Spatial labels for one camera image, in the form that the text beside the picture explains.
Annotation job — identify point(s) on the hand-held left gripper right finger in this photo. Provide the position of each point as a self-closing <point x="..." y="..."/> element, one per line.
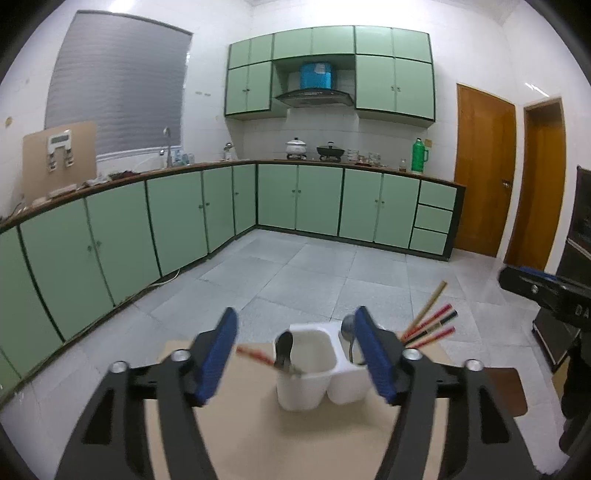
<point x="376" y="364"/>

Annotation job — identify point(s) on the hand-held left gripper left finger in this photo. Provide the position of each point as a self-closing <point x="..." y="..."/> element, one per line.
<point x="214" y="360"/>

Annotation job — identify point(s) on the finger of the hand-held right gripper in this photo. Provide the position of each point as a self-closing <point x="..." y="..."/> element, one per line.
<point x="526" y="284"/>

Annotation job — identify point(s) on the white plastic utensil holder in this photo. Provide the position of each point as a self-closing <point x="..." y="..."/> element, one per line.
<point x="309" y="369"/>

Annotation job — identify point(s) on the black-tipped chopstick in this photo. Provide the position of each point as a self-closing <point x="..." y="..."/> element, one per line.
<point x="436" y="326"/>

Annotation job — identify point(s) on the light wooden chopstick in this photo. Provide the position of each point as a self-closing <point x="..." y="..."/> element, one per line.
<point x="427" y="307"/>

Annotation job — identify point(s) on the metal spoon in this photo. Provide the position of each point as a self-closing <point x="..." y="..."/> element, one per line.
<point x="348" y="328"/>
<point x="284" y="350"/>

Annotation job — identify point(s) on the wooden door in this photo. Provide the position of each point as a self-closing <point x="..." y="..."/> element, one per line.
<point x="485" y="170"/>
<point x="540" y="194"/>

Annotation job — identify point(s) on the black panel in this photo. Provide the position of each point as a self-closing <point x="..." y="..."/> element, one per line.
<point x="584" y="207"/>

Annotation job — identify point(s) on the brown wooden board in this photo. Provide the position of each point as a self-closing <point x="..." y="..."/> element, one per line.
<point x="508" y="390"/>

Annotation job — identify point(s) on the green base cabinets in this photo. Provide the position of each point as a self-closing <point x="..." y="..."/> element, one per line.
<point x="175" y="221"/>

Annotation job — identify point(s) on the green thermos flask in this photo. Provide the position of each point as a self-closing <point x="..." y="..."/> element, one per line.
<point x="418" y="157"/>

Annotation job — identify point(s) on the row of glass jars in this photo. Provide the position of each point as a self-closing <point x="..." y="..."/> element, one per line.
<point x="369" y="159"/>

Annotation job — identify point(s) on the small clear bottles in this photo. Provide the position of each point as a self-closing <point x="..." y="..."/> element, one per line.
<point x="183" y="158"/>

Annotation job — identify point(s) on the metal faucet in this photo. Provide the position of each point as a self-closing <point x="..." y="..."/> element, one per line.
<point x="169" y="147"/>

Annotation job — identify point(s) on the black wok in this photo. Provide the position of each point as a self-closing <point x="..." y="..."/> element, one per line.
<point x="330" y="151"/>

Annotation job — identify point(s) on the cardboard sheet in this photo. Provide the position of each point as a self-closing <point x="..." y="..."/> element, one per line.
<point x="85" y="152"/>

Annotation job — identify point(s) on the white plastic device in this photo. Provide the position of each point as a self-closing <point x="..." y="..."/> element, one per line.
<point x="60" y="145"/>

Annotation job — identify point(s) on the black range hood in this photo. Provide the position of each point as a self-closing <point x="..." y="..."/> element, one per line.
<point x="314" y="98"/>

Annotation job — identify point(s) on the grey window blind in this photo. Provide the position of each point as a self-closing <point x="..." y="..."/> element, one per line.
<point x="120" y="83"/>

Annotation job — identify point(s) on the blue box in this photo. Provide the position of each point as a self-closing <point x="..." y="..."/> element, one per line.
<point x="316" y="76"/>

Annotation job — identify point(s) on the green wall cabinets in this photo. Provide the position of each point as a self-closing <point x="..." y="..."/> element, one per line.
<point x="397" y="87"/>

